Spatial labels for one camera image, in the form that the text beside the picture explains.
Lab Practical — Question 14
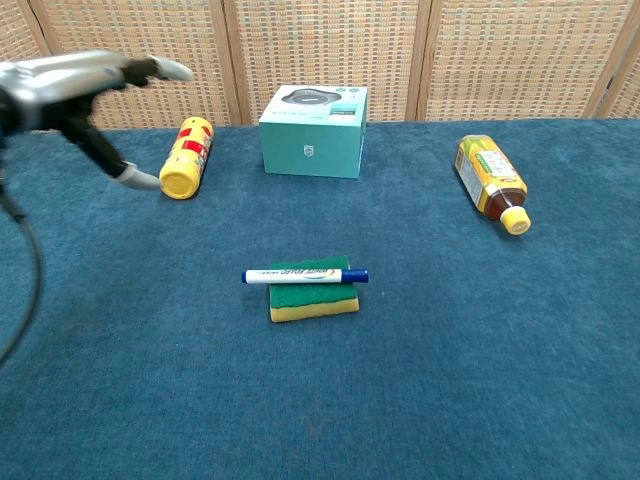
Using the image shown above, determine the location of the blue carpet table cover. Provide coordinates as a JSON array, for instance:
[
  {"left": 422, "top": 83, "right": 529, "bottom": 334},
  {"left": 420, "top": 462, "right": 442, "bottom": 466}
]
[{"left": 0, "top": 118, "right": 640, "bottom": 480}]

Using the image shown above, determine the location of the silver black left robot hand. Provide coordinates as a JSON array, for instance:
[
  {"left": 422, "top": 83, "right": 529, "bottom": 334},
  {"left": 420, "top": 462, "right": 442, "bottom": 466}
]
[{"left": 0, "top": 49, "right": 195, "bottom": 191}]

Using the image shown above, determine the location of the yellow cylindrical can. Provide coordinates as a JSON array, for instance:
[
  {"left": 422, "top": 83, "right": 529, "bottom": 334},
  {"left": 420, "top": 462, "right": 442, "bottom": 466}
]
[{"left": 158, "top": 116, "right": 215, "bottom": 201}]

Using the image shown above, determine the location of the amber tea bottle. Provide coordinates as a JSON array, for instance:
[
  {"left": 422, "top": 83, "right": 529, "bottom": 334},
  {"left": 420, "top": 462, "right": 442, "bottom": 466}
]
[{"left": 453, "top": 134, "right": 533, "bottom": 237}]

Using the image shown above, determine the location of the woven folding screen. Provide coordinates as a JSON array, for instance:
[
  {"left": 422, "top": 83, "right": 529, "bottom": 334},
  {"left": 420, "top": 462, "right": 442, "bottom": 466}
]
[{"left": 0, "top": 0, "right": 640, "bottom": 135}]

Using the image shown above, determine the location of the teal product box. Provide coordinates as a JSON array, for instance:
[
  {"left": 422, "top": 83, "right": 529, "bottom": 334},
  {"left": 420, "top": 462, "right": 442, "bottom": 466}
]
[{"left": 258, "top": 84, "right": 370, "bottom": 180}]

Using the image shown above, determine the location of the black cable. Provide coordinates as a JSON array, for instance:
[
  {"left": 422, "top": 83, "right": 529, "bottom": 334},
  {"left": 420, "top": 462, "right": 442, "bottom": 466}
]
[{"left": 0, "top": 172, "right": 45, "bottom": 366}]

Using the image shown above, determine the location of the blue cap whiteboard marker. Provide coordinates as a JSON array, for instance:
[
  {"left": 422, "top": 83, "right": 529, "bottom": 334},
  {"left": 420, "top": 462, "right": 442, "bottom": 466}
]
[{"left": 241, "top": 267, "right": 370, "bottom": 286}]

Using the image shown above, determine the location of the green and yellow sponge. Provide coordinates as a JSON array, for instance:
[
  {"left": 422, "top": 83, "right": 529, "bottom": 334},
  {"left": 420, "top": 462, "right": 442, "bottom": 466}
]
[{"left": 268, "top": 255, "right": 361, "bottom": 324}]

